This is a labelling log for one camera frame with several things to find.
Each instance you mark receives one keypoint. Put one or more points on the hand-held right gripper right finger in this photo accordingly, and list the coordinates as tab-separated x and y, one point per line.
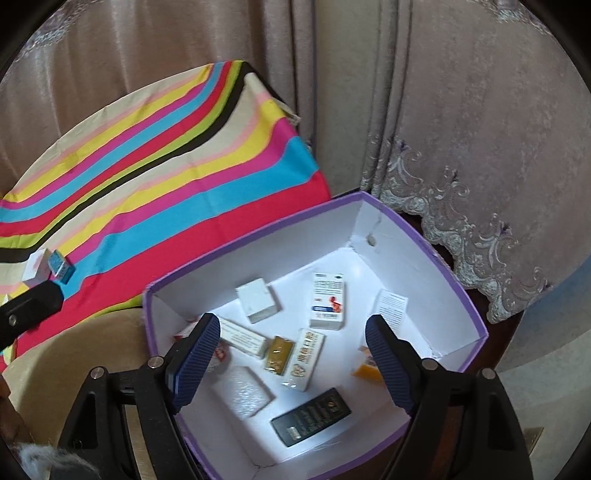
388	364

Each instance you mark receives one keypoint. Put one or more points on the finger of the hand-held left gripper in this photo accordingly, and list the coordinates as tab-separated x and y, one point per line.
32	309

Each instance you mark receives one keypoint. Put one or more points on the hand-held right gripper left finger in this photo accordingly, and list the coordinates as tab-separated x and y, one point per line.
194	364

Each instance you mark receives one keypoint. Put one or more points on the orange and white box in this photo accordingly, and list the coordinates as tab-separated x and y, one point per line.
367	371

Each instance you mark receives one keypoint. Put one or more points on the red and white box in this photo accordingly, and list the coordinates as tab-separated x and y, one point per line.
220	354

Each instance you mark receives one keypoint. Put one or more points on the white square box pink mark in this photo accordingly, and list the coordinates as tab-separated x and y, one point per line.
36	266

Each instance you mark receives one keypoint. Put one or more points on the teal small box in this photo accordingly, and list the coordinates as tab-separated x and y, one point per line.
61	266

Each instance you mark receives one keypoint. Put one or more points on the white bubble wrap packet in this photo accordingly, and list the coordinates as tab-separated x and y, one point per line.
240	391

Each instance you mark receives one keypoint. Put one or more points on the white long cardboard box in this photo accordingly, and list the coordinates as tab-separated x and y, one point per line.
242	340

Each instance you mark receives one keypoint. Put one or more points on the white box orange print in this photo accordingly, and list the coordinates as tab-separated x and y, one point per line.
304	359

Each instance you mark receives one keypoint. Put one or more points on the gold small box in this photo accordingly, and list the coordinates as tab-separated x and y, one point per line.
278	354

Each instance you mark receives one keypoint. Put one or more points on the white box red blue label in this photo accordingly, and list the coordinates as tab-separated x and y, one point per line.
328	300

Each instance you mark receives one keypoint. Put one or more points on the white cube box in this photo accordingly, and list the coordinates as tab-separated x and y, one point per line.
256	300

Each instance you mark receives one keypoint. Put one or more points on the black box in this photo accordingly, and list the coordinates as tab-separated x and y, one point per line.
311	415

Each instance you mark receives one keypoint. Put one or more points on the purple cardboard box white inside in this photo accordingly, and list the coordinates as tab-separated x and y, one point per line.
369	258

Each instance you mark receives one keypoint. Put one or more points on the beige sofa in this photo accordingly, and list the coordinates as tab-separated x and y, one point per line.
92	341

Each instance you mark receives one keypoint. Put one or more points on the grey furry object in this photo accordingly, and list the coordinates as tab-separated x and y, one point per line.
46	459

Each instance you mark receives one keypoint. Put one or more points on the rainbow striped blanket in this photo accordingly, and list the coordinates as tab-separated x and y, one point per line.
161	194

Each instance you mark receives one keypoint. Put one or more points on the embroidered lace-edged curtain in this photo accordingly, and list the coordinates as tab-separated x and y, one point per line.
485	138

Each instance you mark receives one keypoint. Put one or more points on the plain pleated curtain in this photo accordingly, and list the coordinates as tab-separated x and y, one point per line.
161	55

